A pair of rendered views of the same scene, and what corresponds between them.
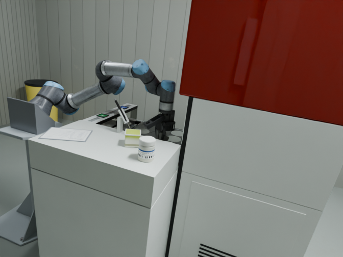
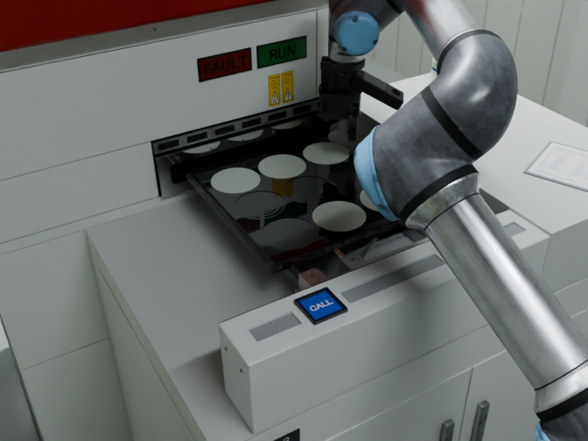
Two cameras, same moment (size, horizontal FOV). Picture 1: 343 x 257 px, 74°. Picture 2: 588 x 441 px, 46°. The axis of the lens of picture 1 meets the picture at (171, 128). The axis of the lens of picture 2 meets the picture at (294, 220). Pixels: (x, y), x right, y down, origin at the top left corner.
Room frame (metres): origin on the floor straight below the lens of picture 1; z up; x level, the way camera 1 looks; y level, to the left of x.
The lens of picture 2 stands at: (2.20, 0.86, 1.62)
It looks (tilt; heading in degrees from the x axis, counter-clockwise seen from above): 35 degrees down; 224
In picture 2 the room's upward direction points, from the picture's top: 1 degrees counter-clockwise
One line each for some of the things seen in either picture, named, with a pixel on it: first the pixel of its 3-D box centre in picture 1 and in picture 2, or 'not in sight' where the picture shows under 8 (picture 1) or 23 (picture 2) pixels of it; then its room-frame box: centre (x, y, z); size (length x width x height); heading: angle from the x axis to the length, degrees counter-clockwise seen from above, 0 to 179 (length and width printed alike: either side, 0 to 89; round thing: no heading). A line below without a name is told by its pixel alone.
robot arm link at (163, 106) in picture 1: (165, 105); (346, 49); (1.19, 0.05, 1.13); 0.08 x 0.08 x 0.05
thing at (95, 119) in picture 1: (113, 121); (393, 311); (1.52, 0.41, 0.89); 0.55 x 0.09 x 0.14; 163
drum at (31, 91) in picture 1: (43, 104); not in sight; (3.35, 2.00, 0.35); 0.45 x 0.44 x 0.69; 164
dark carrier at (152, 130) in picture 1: (156, 134); (309, 190); (1.35, 0.09, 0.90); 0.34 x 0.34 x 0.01; 73
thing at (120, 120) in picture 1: (122, 121); not in sight; (1.14, 0.26, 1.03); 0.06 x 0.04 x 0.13; 73
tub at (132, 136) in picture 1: (132, 138); not in sight; (1.01, 0.18, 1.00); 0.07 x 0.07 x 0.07; 10
